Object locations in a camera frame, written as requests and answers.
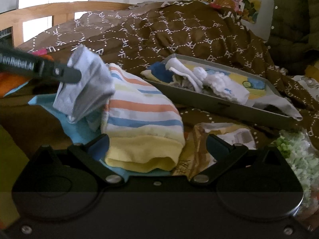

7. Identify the yellow orange cartoon poster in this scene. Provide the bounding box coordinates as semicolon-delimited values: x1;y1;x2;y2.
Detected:
193;0;264;24

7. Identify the grey storage tray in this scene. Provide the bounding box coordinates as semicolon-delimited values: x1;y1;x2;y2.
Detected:
143;53;303;130

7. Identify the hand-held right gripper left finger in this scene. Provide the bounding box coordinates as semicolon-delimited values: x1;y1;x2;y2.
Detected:
33;134;124;185

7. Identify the wooden bed frame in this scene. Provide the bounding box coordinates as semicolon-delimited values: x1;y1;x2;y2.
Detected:
0;1;135;48

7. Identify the light grey garment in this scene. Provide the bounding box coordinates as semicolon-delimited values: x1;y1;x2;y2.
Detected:
253;97;303;121

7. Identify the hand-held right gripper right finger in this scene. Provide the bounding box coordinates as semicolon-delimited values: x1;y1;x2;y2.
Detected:
190;133;285;187

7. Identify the white sock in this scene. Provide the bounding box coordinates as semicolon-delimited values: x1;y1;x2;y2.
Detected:
166;57;209;92

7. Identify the grey sock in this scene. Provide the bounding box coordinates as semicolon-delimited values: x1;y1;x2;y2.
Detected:
53;44;115;123

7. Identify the green white fluffy cloth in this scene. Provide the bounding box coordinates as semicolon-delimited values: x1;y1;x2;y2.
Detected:
271;130;315;205

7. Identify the white patterned pillow cloth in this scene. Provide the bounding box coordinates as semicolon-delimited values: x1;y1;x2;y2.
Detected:
291;75;319;97

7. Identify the olive quilted jacket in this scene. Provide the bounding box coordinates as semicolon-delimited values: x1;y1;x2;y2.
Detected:
265;0;319;74

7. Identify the colourful patchwork blanket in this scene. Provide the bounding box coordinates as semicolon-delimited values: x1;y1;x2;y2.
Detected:
0;48;130;229

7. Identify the white cloth with blue print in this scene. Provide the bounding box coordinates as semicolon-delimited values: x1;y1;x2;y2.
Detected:
199;71;251;105

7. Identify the striped cloth with yellow cuff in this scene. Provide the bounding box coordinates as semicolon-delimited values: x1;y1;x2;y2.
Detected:
101;63;186;173

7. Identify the brown patterned quilt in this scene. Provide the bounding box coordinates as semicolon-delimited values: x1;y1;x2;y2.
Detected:
15;0;319;145

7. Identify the tan printed cloth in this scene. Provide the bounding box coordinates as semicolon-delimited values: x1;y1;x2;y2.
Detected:
171;123;258;178

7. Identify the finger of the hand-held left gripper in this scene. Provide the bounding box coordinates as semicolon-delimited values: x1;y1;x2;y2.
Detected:
37;60;83;84

